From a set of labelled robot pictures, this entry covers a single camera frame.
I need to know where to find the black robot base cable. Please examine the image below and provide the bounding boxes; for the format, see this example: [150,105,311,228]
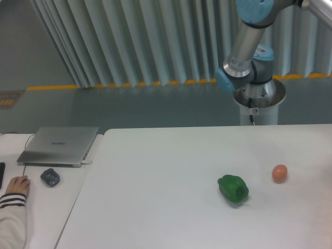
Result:
[247,97,256,126]

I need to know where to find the silver closed laptop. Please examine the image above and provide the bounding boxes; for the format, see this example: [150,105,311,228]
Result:
[17,127,99,168]

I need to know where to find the black phone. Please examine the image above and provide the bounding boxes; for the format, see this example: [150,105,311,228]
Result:
[0,162,6,189]

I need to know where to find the person's hand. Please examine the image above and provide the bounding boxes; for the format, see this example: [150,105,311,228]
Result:
[5,175,31,197]

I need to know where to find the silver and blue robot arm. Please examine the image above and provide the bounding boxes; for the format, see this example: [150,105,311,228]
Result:
[215,1,331,93]

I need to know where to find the white folding partition screen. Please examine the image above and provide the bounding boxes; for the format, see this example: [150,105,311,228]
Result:
[30,0,332,88]

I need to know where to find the brown egg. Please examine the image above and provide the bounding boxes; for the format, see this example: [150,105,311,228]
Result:
[272,164,288,183]

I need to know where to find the small dark grey tray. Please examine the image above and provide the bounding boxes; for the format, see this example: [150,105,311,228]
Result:
[40,168,61,187]

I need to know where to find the white striped sleeve forearm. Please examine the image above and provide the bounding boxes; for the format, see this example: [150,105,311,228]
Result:
[1,193,26,248]

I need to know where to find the green bell pepper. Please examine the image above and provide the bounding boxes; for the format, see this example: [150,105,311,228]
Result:
[217,175,249,204]

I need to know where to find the black mouse cable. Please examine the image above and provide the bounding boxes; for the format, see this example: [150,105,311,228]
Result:
[0,132,36,178]

